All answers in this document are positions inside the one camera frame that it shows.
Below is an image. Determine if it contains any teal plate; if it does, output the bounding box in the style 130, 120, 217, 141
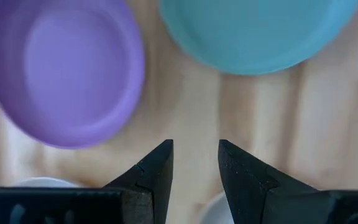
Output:
158, 0, 358, 77

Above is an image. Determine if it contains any white plate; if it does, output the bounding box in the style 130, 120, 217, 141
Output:
197, 191, 236, 224
14, 176, 80, 189

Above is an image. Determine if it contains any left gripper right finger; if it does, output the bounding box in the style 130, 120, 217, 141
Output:
218, 139, 358, 224

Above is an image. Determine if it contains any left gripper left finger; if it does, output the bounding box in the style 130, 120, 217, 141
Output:
0, 139, 174, 224

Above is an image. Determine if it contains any purple plate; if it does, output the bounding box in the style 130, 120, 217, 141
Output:
0, 0, 145, 149

